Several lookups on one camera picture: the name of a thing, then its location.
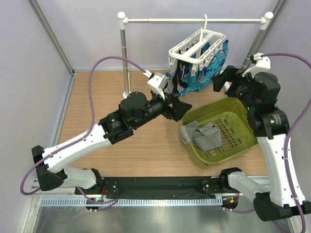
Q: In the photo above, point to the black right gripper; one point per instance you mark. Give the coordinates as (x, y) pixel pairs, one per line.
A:
(232, 74)

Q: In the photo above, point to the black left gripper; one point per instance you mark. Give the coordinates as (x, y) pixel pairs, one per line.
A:
(179, 108)

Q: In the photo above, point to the grey striped sock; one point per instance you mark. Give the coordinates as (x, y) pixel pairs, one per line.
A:
(206, 143)
(207, 131)
(188, 130)
(170, 85)

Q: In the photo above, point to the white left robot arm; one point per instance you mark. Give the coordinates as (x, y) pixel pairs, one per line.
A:
(133, 112)

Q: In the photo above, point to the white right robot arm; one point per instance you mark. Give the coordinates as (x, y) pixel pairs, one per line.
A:
(258, 94)

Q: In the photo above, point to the white clip hanger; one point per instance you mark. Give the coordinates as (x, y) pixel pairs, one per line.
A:
(198, 49)

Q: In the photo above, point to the blue patterned sock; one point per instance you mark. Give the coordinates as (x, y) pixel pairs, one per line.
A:
(202, 78)

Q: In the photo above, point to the green plastic basket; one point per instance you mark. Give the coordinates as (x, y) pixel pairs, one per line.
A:
(230, 117)

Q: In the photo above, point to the white clothes rack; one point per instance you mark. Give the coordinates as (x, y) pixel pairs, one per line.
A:
(124, 20)

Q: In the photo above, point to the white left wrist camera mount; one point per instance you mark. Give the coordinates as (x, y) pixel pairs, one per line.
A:
(157, 82)

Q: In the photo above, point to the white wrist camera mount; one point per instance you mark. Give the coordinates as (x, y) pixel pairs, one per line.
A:
(261, 64)
(157, 82)

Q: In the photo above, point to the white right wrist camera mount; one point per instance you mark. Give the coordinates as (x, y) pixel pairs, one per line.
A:
(261, 64)

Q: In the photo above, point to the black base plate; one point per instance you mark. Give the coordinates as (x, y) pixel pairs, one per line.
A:
(158, 187)

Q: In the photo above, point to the grey slotted cable duct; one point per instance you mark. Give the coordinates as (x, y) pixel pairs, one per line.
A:
(79, 202)

